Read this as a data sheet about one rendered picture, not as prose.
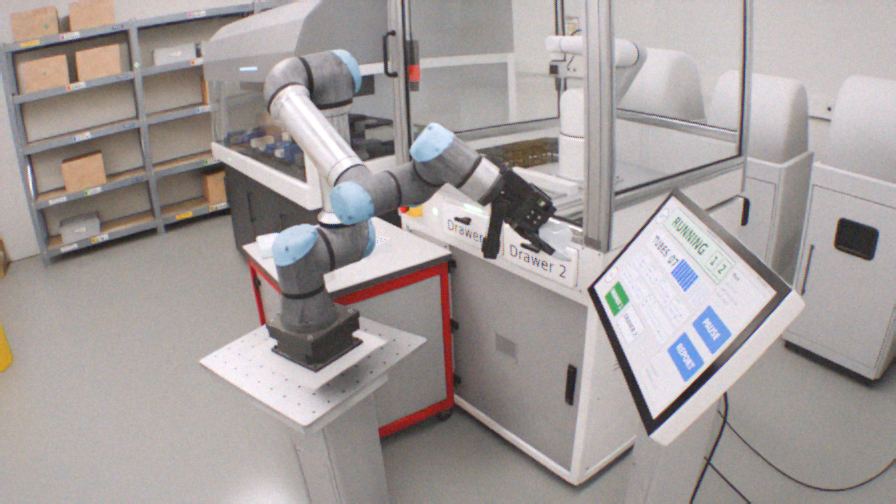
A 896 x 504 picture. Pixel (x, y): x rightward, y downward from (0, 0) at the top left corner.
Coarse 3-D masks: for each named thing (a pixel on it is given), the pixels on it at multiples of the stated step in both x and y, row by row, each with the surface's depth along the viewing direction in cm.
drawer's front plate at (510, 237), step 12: (504, 228) 178; (504, 240) 179; (516, 240) 175; (528, 252) 172; (540, 252) 167; (576, 252) 157; (528, 264) 173; (540, 264) 169; (564, 264) 160; (576, 264) 158; (552, 276) 166; (564, 276) 162; (576, 276) 160
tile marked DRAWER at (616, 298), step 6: (618, 282) 116; (612, 288) 117; (618, 288) 114; (606, 294) 117; (612, 294) 115; (618, 294) 113; (624, 294) 111; (606, 300) 116; (612, 300) 114; (618, 300) 112; (624, 300) 110; (612, 306) 112; (618, 306) 110; (624, 306) 108; (612, 312) 111; (618, 312) 109
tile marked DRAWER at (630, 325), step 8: (632, 304) 106; (624, 312) 107; (632, 312) 104; (624, 320) 105; (632, 320) 103; (640, 320) 100; (624, 328) 104; (632, 328) 101; (640, 328) 99; (624, 336) 102; (632, 336) 100
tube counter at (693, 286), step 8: (672, 256) 103; (680, 256) 101; (664, 264) 104; (672, 264) 102; (680, 264) 99; (688, 264) 97; (672, 272) 100; (680, 272) 98; (688, 272) 95; (696, 272) 93; (680, 280) 96; (688, 280) 94; (696, 280) 92; (704, 280) 90; (680, 288) 95; (688, 288) 93; (696, 288) 91; (704, 288) 89; (688, 296) 91; (696, 296) 89; (704, 296) 87; (696, 304) 88
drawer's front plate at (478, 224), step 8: (448, 208) 199; (456, 208) 196; (464, 208) 194; (448, 216) 201; (464, 216) 193; (472, 216) 190; (480, 216) 186; (456, 224) 198; (472, 224) 191; (480, 224) 187; (448, 232) 203; (456, 232) 199; (464, 232) 195; (472, 232) 192; (480, 232) 188; (464, 240) 197; (472, 240) 193
